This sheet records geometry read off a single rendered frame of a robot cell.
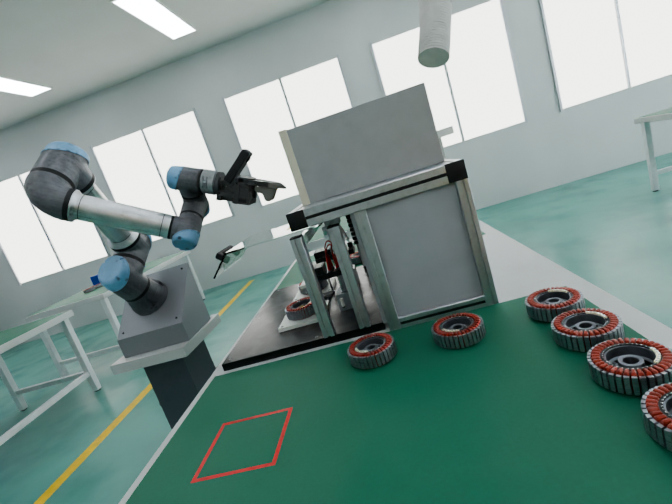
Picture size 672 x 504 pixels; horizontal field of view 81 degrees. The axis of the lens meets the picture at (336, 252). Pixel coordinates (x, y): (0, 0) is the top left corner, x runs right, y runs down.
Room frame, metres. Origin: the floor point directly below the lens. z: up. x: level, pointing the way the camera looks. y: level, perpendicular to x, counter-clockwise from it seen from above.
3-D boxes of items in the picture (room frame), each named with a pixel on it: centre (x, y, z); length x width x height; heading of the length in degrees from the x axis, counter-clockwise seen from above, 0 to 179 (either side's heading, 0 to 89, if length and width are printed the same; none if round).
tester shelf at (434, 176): (1.28, -0.18, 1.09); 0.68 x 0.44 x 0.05; 171
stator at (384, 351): (0.85, -0.01, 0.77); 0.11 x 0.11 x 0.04
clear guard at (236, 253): (1.15, 0.16, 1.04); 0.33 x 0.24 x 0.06; 81
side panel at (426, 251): (0.95, -0.21, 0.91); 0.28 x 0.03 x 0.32; 81
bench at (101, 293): (4.78, 2.55, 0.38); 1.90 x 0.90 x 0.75; 171
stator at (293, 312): (1.21, 0.16, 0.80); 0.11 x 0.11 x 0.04
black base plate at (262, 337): (1.33, 0.12, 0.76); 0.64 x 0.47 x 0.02; 171
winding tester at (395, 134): (1.27, -0.18, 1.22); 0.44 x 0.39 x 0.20; 171
